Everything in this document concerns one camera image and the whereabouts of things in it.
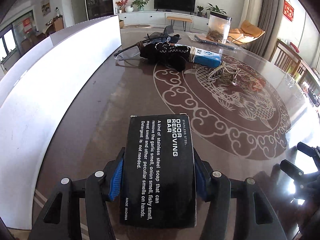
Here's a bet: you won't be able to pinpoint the white tv cabinet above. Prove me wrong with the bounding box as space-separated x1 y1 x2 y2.
118 11 209 33

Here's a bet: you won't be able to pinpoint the clear plastic jar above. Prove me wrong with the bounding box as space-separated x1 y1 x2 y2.
206 11 232 43

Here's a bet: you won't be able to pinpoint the blue white medicine box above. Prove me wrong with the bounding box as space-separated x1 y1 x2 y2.
189 47 221 68

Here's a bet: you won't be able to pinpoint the wooden bench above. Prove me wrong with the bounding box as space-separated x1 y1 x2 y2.
167 16 193 31

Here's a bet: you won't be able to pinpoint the black television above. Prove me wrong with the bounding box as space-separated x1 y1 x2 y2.
154 0 196 12

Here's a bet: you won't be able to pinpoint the green potted plant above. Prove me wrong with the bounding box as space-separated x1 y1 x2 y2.
132 0 149 11

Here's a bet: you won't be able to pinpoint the red flower vase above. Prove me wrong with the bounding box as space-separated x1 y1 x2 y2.
115 0 129 13

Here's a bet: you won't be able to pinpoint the flat tray under jar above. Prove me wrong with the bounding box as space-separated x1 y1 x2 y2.
187 33 242 50

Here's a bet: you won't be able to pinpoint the orange lounge chair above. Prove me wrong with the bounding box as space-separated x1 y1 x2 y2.
227 20 265 44

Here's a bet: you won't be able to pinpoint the clear eyeglasses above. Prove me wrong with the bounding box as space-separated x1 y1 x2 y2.
114 44 140 61

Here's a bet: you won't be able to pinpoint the black odor bar box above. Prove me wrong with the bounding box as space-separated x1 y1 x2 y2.
120 114 196 229

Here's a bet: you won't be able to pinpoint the wooden dining chair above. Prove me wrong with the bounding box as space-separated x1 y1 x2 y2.
271 39 306 79

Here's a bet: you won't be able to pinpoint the white cardboard sorting box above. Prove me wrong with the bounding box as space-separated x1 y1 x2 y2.
1 15 121 230

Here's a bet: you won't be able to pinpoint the brown cardboard box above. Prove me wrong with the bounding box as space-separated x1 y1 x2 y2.
119 20 124 29

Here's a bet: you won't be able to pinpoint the black knit stitched pouch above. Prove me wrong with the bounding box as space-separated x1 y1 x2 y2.
139 42 190 72

